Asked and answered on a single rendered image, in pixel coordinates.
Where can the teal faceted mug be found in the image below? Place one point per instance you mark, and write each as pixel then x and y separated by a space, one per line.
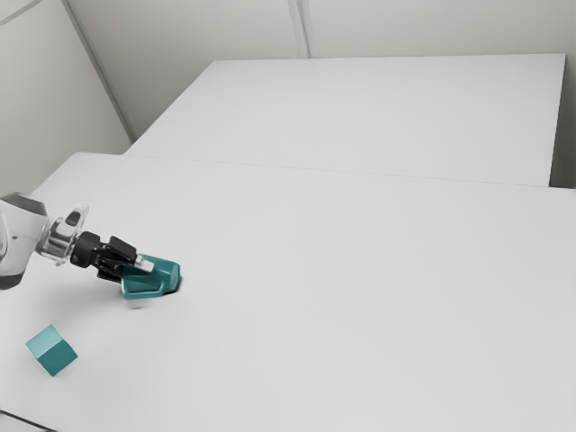
pixel 155 279

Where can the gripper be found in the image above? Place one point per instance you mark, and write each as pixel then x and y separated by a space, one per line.
pixel 86 250

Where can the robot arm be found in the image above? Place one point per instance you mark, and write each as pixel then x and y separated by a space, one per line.
pixel 22 234

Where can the teal cube block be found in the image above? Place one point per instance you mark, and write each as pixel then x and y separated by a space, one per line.
pixel 50 350

